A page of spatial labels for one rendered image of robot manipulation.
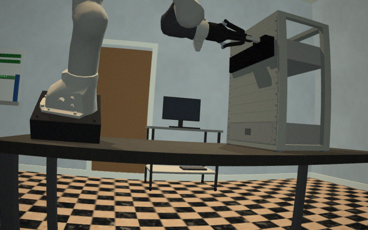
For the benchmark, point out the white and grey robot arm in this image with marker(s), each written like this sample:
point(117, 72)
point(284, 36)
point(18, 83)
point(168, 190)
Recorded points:
point(75, 94)

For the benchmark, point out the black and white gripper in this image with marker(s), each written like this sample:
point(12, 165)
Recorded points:
point(219, 33)

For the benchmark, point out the grey storage rack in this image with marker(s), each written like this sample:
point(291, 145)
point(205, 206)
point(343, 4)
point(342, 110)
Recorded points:
point(257, 110)

